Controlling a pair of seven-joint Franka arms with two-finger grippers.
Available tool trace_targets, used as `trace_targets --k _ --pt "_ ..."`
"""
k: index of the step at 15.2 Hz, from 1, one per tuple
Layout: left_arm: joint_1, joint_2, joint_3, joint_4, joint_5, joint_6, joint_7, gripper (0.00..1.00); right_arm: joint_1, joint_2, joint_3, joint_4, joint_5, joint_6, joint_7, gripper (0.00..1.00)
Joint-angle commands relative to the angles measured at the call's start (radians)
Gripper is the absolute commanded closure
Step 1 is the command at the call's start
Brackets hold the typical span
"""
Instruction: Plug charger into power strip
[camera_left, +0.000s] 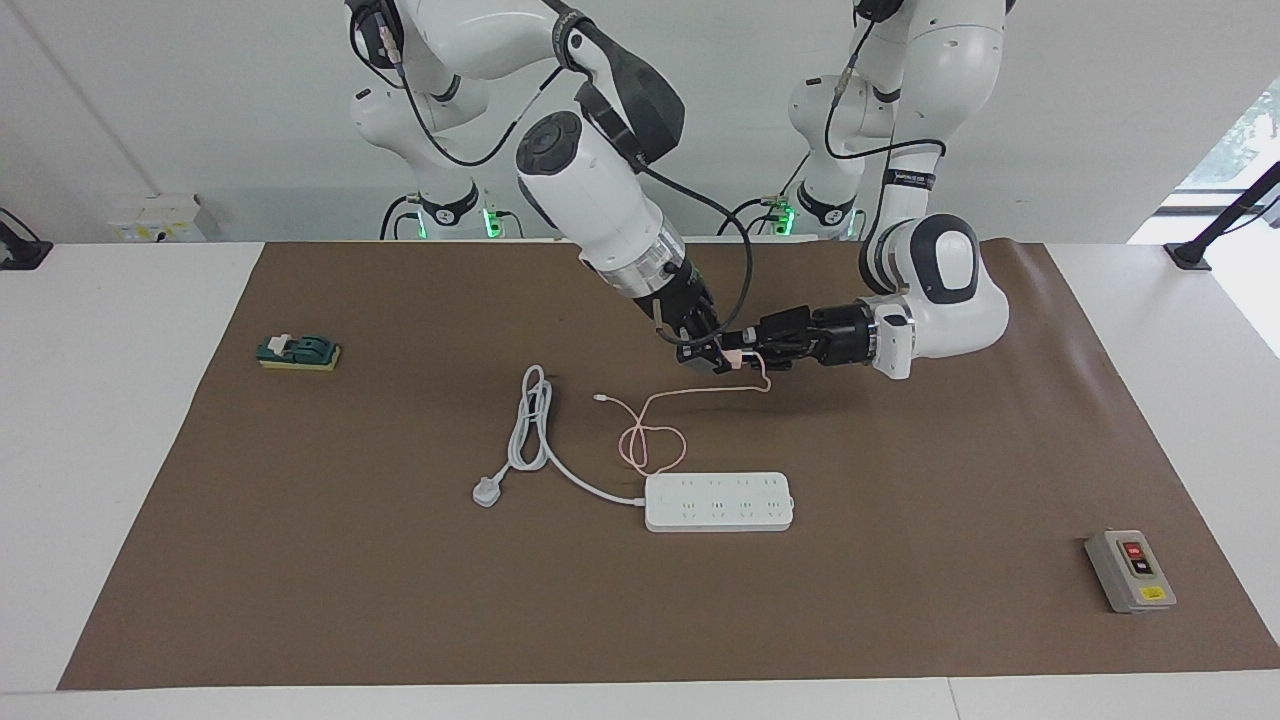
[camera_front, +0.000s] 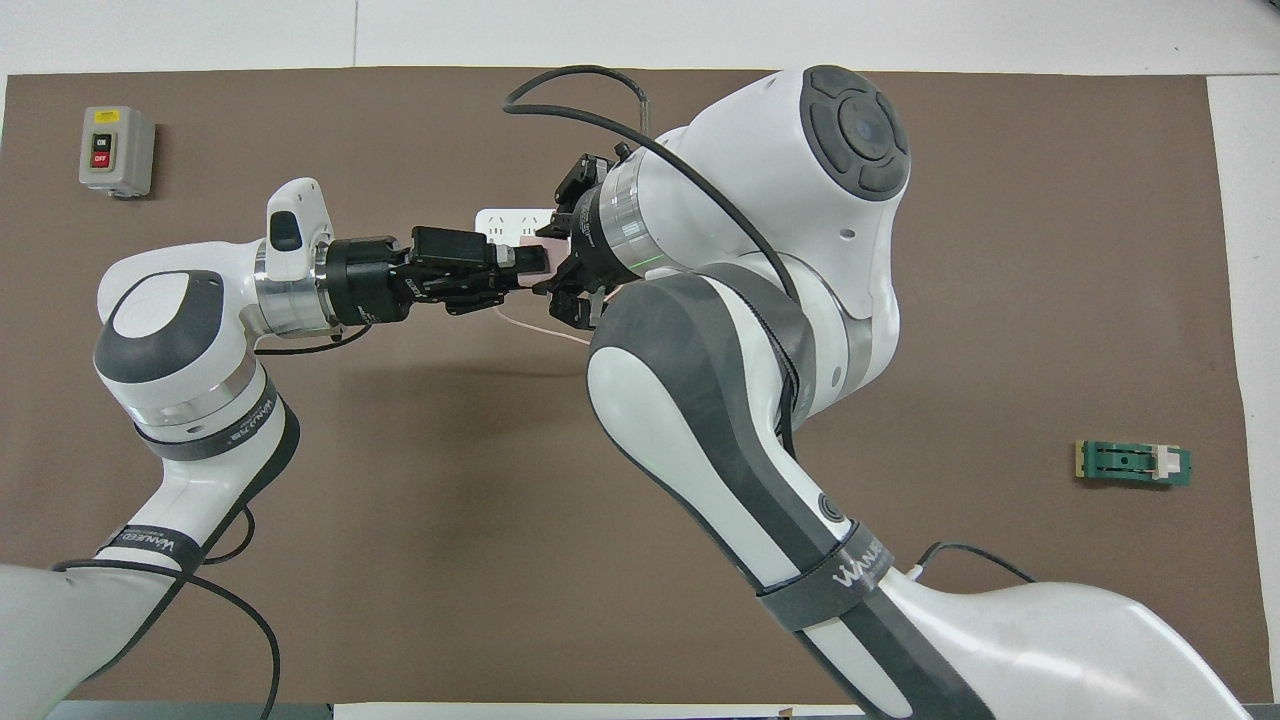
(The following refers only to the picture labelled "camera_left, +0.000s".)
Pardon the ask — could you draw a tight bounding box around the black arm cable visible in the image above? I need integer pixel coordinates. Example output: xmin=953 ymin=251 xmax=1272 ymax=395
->
xmin=825 ymin=20 xmax=946 ymax=161
xmin=348 ymin=0 xmax=756 ymax=349

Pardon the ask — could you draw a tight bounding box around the white power strip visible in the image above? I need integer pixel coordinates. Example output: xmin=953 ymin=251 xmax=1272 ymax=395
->
xmin=644 ymin=472 xmax=796 ymax=533

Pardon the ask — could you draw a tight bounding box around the green knife switch yellow base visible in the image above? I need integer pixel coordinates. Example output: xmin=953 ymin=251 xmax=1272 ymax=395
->
xmin=257 ymin=334 xmax=342 ymax=372

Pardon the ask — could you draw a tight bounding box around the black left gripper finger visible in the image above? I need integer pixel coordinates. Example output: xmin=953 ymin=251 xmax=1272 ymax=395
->
xmin=745 ymin=340 xmax=816 ymax=373
xmin=760 ymin=307 xmax=816 ymax=341

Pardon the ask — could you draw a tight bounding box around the black angled stand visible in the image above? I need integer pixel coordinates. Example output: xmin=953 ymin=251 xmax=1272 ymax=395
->
xmin=1165 ymin=160 xmax=1280 ymax=271

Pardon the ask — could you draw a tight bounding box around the black clamp mount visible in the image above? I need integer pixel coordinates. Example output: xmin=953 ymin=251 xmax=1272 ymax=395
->
xmin=0 ymin=207 xmax=53 ymax=271

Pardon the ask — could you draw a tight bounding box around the white wall socket box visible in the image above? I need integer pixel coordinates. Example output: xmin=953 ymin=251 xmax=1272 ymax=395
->
xmin=108 ymin=195 xmax=221 ymax=243

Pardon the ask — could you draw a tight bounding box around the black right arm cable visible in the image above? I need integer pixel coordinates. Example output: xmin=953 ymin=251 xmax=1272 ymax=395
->
xmin=348 ymin=0 xmax=756 ymax=349

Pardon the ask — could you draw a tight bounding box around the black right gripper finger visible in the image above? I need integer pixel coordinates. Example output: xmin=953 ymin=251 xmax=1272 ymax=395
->
xmin=700 ymin=305 xmax=746 ymax=346
xmin=680 ymin=335 xmax=741 ymax=376

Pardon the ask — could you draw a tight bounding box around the white power cord with plug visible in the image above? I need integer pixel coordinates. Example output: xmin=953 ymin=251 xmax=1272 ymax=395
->
xmin=472 ymin=365 xmax=649 ymax=509

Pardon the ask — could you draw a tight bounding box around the brown table mat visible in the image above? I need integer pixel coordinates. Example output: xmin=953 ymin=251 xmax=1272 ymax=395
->
xmin=57 ymin=240 xmax=1280 ymax=691

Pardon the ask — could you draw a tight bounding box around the pink charging cable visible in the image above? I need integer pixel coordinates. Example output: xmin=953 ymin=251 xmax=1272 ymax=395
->
xmin=592 ymin=350 xmax=773 ymax=477

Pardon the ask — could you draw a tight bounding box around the window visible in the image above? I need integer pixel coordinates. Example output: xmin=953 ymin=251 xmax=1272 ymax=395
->
xmin=1160 ymin=80 xmax=1280 ymax=216

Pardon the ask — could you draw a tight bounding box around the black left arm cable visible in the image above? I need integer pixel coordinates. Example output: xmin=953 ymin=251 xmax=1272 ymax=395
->
xmin=825 ymin=20 xmax=946 ymax=161

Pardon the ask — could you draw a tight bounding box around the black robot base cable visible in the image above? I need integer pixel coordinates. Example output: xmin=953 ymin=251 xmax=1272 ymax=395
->
xmin=380 ymin=195 xmax=421 ymax=241
xmin=718 ymin=150 xmax=813 ymax=237

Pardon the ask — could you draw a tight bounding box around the grey on-off switch box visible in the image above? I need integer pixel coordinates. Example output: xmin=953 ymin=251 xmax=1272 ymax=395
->
xmin=1084 ymin=529 xmax=1178 ymax=614

